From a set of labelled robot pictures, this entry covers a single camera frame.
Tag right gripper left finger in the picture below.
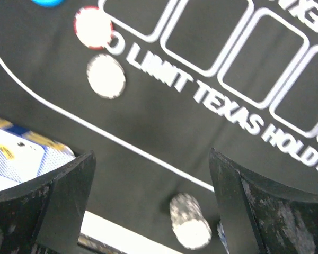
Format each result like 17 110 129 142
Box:
0 151 96 253

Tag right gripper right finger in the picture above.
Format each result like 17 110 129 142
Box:
209 149 318 253

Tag grey white chip stack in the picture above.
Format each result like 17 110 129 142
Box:
170 193 212 250

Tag red white chip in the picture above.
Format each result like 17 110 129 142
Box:
74 6 113 49

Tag blue round blind button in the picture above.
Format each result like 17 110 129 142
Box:
32 0 64 8

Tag blue white chip stack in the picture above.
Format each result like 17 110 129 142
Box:
217 222 229 254

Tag black poker table mat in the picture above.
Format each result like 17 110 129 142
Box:
0 1 318 253

